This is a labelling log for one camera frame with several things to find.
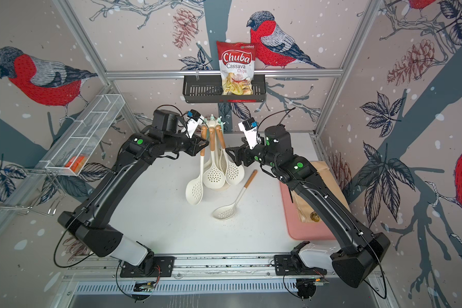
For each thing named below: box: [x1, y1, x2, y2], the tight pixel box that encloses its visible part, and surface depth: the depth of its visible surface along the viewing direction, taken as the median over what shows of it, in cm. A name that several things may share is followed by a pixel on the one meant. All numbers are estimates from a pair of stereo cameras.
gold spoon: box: [309, 211, 321, 223], surface depth 87 cm
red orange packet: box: [64, 155, 86, 174], surface depth 67 cm
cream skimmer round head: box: [202, 127, 226, 190], surface depth 89 cm
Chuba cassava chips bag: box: [216, 41, 257, 96], surface depth 85 cm
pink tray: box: [279, 180, 336, 241], surface depth 85 cm
